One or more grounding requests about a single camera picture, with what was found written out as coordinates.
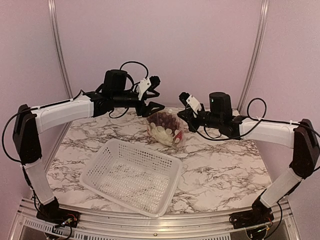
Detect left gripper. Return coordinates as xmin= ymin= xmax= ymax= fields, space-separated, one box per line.
xmin=112 ymin=90 xmax=165 ymax=117

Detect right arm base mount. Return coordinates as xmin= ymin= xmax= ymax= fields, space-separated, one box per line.
xmin=229 ymin=199 xmax=274 ymax=229

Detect aluminium frame post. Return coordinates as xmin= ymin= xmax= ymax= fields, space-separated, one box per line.
xmin=47 ymin=0 xmax=73 ymax=98
xmin=236 ymin=0 xmax=270 ymax=112

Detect left aluminium frame post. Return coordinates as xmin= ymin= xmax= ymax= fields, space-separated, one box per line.
xmin=47 ymin=0 xmax=73 ymax=98

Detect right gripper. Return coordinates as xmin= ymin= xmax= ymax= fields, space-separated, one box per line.
xmin=177 ymin=108 xmax=223 ymax=133

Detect purple fake grapes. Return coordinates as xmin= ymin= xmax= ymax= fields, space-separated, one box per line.
xmin=148 ymin=112 xmax=179 ymax=132

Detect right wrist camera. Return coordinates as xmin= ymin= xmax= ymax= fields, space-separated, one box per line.
xmin=179 ymin=92 xmax=203 ymax=114

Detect white plastic basket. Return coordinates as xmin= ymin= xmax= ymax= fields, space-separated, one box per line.
xmin=79 ymin=139 xmax=183 ymax=218

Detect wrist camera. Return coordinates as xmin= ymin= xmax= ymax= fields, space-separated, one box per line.
xmin=179 ymin=92 xmax=203 ymax=114
xmin=136 ymin=76 xmax=161 ymax=101

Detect red fake fruit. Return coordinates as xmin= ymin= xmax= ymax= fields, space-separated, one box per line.
xmin=173 ymin=129 xmax=184 ymax=144

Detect right aluminium frame post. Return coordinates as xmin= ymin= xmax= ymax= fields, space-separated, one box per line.
xmin=236 ymin=0 xmax=270 ymax=112

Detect front aluminium rail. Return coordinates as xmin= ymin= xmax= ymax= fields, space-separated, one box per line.
xmin=7 ymin=197 xmax=303 ymax=240

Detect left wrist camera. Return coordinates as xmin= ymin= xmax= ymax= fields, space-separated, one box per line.
xmin=136 ymin=76 xmax=161 ymax=101

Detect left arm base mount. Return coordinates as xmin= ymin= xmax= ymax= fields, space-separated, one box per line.
xmin=36 ymin=197 xmax=80 ymax=228

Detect clear zip top bag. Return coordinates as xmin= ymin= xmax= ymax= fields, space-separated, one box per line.
xmin=145 ymin=108 xmax=186 ymax=148

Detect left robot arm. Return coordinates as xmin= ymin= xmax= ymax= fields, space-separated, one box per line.
xmin=0 ymin=66 xmax=164 ymax=223

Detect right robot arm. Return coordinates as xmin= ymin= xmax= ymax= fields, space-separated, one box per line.
xmin=172 ymin=88 xmax=320 ymax=213

